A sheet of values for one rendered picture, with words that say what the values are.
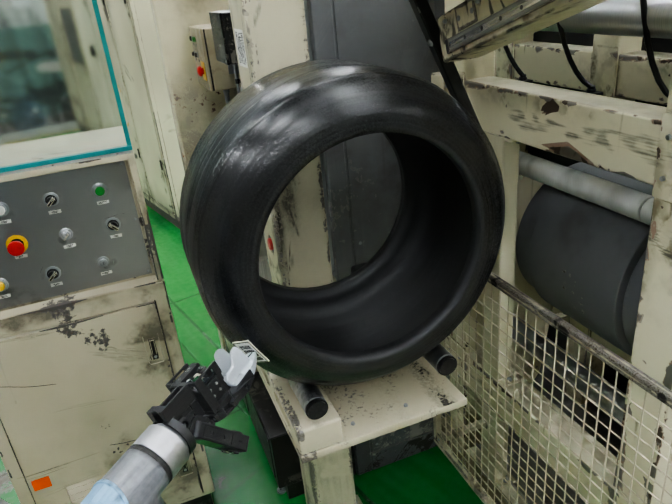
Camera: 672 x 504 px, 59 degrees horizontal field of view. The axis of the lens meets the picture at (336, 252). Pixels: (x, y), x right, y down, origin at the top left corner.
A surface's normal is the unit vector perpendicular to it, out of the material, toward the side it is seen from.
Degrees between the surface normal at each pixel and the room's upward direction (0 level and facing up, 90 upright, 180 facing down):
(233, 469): 0
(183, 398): 70
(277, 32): 90
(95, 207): 90
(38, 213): 90
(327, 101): 43
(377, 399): 0
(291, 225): 90
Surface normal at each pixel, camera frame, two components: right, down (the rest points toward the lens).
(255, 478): -0.09, -0.90
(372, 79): 0.25, -0.44
